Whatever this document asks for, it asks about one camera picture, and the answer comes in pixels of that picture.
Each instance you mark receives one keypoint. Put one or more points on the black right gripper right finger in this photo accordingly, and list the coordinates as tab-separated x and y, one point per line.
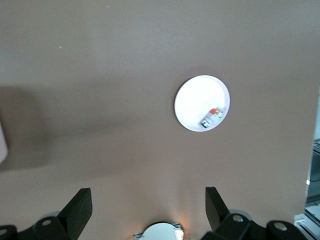
216	212

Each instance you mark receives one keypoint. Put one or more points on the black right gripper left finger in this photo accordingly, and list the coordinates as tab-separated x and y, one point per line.
75	212

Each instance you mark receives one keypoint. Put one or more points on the white lidded box grey latches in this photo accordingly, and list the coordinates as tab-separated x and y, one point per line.
3	145

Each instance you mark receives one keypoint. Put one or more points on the pink round plate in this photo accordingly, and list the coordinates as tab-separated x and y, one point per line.
197	100

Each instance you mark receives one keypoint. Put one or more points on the brown table mat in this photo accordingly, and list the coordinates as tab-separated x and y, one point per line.
100	75

